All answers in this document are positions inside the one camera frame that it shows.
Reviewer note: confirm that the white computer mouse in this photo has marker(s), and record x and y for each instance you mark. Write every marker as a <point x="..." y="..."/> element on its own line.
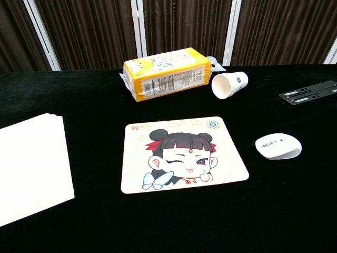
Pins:
<point x="276" y="146"/>

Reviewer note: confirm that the cartoon girl mouse pad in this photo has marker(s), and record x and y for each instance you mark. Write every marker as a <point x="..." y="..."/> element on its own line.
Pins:
<point x="184" y="158"/>

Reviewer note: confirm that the yellow snack package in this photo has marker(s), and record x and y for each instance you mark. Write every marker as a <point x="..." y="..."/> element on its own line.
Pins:
<point x="163" y="76"/>

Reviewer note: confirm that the white paper cup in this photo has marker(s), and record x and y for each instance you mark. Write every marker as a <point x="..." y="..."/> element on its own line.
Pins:
<point x="231" y="83"/>

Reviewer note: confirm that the silver blister pack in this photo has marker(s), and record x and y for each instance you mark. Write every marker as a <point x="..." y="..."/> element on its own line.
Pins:
<point x="217" y="65"/>

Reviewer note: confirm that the black velvet tablecloth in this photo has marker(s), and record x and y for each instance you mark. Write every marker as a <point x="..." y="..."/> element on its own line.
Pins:
<point x="79" y="100"/>

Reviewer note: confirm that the dark brown pleated curtain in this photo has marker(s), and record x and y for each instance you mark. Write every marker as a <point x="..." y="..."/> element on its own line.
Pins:
<point x="15" y="34"/>
<point x="89" y="31"/>
<point x="284" y="29"/>
<point x="184" y="23"/>

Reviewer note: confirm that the white paper stack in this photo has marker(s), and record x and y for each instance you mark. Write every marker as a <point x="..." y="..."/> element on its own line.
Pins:
<point x="34" y="163"/>

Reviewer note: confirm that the black folding laptop stand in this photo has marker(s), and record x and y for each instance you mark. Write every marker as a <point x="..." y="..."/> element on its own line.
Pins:
<point x="308" y="95"/>

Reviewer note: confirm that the white partition frame post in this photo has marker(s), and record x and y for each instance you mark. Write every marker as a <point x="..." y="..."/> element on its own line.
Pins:
<point x="231" y="31"/>
<point x="42" y="34"/>
<point x="138" y="26"/>
<point x="332" y="56"/>

